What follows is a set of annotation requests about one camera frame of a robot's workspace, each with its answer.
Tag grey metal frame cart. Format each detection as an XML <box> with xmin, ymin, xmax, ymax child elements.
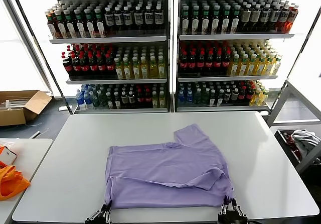
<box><xmin>265</xmin><ymin>79</ymin><xmax>321</xmax><ymax>175</ymax></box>

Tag yellow juice bottle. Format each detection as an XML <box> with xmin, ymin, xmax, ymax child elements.
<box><xmin>157</xmin><ymin>55</ymin><xmax>167</xmax><ymax>79</ymax></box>
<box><xmin>131</xmin><ymin>57</ymin><xmax>141</xmax><ymax>80</ymax></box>
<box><xmin>123</xmin><ymin>57</ymin><xmax>133</xmax><ymax>80</ymax></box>
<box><xmin>259</xmin><ymin>87</ymin><xmax>270</xmax><ymax>106</ymax></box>
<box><xmin>250</xmin><ymin>87</ymin><xmax>261</xmax><ymax>106</ymax></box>
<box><xmin>272</xmin><ymin>55</ymin><xmax>283</xmax><ymax>76</ymax></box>
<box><xmin>247</xmin><ymin>54</ymin><xmax>258</xmax><ymax>76</ymax></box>
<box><xmin>158</xmin><ymin>90</ymin><xmax>167</xmax><ymax>108</ymax></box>
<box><xmin>229</xmin><ymin>54</ymin><xmax>241</xmax><ymax>77</ymax></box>
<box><xmin>238</xmin><ymin>54</ymin><xmax>250</xmax><ymax>77</ymax></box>
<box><xmin>140</xmin><ymin>56</ymin><xmax>150</xmax><ymax>79</ymax></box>
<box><xmin>264</xmin><ymin>54</ymin><xmax>275</xmax><ymax>76</ymax></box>
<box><xmin>255</xmin><ymin>53</ymin><xmax>267</xmax><ymax>76</ymax></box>
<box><xmin>151</xmin><ymin>91</ymin><xmax>160</xmax><ymax>109</ymax></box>
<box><xmin>114</xmin><ymin>57</ymin><xmax>125</xmax><ymax>80</ymax></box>
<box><xmin>148</xmin><ymin>56</ymin><xmax>158</xmax><ymax>79</ymax></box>

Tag green cap tea bottle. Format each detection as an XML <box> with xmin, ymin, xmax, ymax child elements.
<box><xmin>94</xmin><ymin>7</ymin><xmax>106</xmax><ymax>38</ymax></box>
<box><xmin>191</xmin><ymin>5</ymin><xmax>201</xmax><ymax>35</ymax></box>
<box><xmin>84</xmin><ymin>8</ymin><xmax>96</xmax><ymax>38</ymax></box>
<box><xmin>201</xmin><ymin>5</ymin><xmax>211</xmax><ymax>35</ymax></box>
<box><xmin>181</xmin><ymin>6</ymin><xmax>192</xmax><ymax>35</ymax></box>
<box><xmin>211</xmin><ymin>5</ymin><xmax>221</xmax><ymax>35</ymax></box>
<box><xmin>221</xmin><ymin>5</ymin><xmax>231</xmax><ymax>35</ymax></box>
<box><xmin>64</xmin><ymin>9</ymin><xmax>77</xmax><ymax>39</ymax></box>
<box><xmin>230</xmin><ymin>5</ymin><xmax>241</xmax><ymax>34</ymax></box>
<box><xmin>54</xmin><ymin>9</ymin><xmax>67</xmax><ymax>39</ymax></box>
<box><xmin>74</xmin><ymin>8</ymin><xmax>87</xmax><ymax>38</ymax></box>

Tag open cardboard box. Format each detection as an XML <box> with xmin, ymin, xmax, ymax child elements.
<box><xmin>0</xmin><ymin>90</ymin><xmax>53</xmax><ymax>127</ymax></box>

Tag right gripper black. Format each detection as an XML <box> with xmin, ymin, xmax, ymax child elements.
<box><xmin>218</xmin><ymin>195</ymin><xmax>249</xmax><ymax>224</ymax></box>

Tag dark bottle grey label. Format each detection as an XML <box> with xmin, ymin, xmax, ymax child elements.
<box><xmin>241</xmin><ymin>4</ymin><xmax>252</xmax><ymax>33</ymax></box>
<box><xmin>251</xmin><ymin>4</ymin><xmax>262</xmax><ymax>33</ymax></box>

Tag red cap cola bottle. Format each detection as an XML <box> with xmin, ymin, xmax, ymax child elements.
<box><xmin>205</xmin><ymin>50</ymin><xmax>215</xmax><ymax>76</ymax></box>
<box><xmin>188</xmin><ymin>50</ymin><xmax>198</xmax><ymax>76</ymax></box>
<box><xmin>245</xmin><ymin>85</ymin><xmax>254</xmax><ymax>106</ymax></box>
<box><xmin>196</xmin><ymin>50</ymin><xmax>206</xmax><ymax>76</ymax></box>
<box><xmin>238</xmin><ymin>86</ymin><xmax>247</xmax><ymax>106</ymax></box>
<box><xmin>106</xmin><ymin>54</ymin><xmax>116</xmax><ymax>78</ymax></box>
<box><xmin>62</xmin><ymin>54</ymin><xmax>74</xmax><ymax>78</ymax></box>
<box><xmin>143</xmin><ymin>89</ymin><xmax>152</xmax><ymax>109</ymax></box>
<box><xmin>88</xmin><ymin>53</ymin><xmax>99</xmax><ymax>78</ymax></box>
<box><xmin>179</xmin><ymin>50</ymin><xmax>189</xmax><ymax>76</ymax></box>
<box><xmin>71</xmin><ymin>54</ymin><xmax>81</xmax><ymax>78</ymax></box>
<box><xmin>213</xmin><ymin>50</ymin><xmax>224</xmax><ymax>76</ymax></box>
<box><xmin>222</xmin><ymin>50</ymin><xmax>232</xmax><ymax>75</ymax></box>
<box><xmin>136</xmin><ymin>89</ymin><xmax>145</xmax><ymax>109</ymax></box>

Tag blue water bottle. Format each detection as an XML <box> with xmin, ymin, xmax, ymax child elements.
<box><xmin>84</xmin><ymin>91</ymin><xmax>93</xmax><ymax>110</ymax></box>
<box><xmin>75</xmin><ymin>90</ymin><xmax>85</xmax><ymax>110</ymax></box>
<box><xmin>185</xmin><ymin>88</ymin><xmax>194</xmax><ymax>106</ymax></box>
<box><xmin>177</xmin><ymin>87</ymin><xmax>186</xmax><ymax>106</ymax></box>

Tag red drink bottle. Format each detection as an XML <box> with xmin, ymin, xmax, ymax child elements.
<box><xmin>288</xmin><ymin>5</ymin><xmax>300</xmax><ymax>32</ymax></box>

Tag purple t-shirt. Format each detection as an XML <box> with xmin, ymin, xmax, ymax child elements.
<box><xmin>104</xmin><ymin>123</ymin><xmax>235</xmax><ymax>209</ymax></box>

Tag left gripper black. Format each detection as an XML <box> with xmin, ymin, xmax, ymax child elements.
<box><xmin>85</xmin><ymin>200</ymin><xmax>113</xmax><ymax>224</ymax></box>

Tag orange fabric bag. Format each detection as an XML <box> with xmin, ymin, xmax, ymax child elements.
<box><xmin>0</xmin><ymin>164</ymin><xmax>31</xmax><ymax>201</ymax></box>

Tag dark window frame post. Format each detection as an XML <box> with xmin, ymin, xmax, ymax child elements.
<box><xmin>284</xmin><ymin>4</ymin><xmax>321</xmax><ymax>81</ymax></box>
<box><xmin>7</xmin><ymin>0</ymin><xmax>75</xmax><ymax>114</ymax></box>

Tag grey white garment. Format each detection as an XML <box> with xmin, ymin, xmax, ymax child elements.
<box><xmin>290</xmin><ymin>130</ymin><xmax>321</xmax><ymax>157</ymax></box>

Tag small white orange box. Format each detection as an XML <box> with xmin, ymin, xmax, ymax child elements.
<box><xmin>0</xmin><ymin>145</ymin><xmax>18</xmax><ymax>166</ymax></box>

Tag red garment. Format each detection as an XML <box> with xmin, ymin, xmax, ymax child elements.
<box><xmin>282</xmin><ymin>131</ymin><xmax>301</xmax><ymax>161</ymax></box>

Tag reddish tea bottle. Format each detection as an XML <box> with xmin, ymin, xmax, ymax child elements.
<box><xmin>45</xmin><ymin>10</ymin><xmax>58</xmax><ymax>39</ymax></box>

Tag grey metal shelf unit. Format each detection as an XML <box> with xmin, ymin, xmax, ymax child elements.
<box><xmin>174</xmin><ymin>0</ymin><xmax>314</xmax><ymax>113</ymax></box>
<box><xmin>30</xmin><ymin>0</ymin><xmax>174</xmax><ymax>115</ymax></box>

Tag dark bottle navy label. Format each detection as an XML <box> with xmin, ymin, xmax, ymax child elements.
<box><xmin>270</xmin><ymin>3</ymin><xmax>281</xmax><ymax>32</ymax></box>
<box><xmin>104</xmin><ymin>7</ymin><xmax>116</xmax><ymax>35</ymax></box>
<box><xmin>133</xmin><ymin>5</ymin><xmax>144</xmax><ymax>34</ymax></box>
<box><xmin>153</xmin><ymin>5</ymin><xmax>164</xmax><ymax>33</ymax></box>
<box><xmin>114</xmin><ymin>6</ymin><xmax>125</xmax><ymax>35</ymax></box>
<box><xmin>123</xmin><ymin>6</ymin><xmax>134</xmax><ymax>34</ymax></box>
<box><xmin>144</xmin><ymin>5</ymin><xmax>154</xmax><ymax>34</ymax></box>
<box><xmin>279</xmin><ymin>4</ymin><xmax>290</xmax><ymax>32</ymax></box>
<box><xmin>260</xmin><ymin>3</ymin><xmax>272</xmax><ymax>32</ymax></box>

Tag black storage bin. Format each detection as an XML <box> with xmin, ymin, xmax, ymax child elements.
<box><xmin>274</xmin><ymin>128</ymin><xmax>321</xmax><ymax>168</ymax></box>

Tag green tinted bottle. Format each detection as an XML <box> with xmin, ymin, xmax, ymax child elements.
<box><xmin>202</xmin><ymin>87</ymin><xmax>210</xmax><ymax>106</ymax></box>
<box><xmin>99</xmin><ymin>90</ymin><xmax>108</xmax><ymax>109</ymax></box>
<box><xmin>194</xmin><ymin>87</ymin><xmax>203</xmax><ymax>106</ymax></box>
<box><xmin>92</xmin><ymin>90</ymin><xmax>101</xmax><ymax>109</ymax></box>

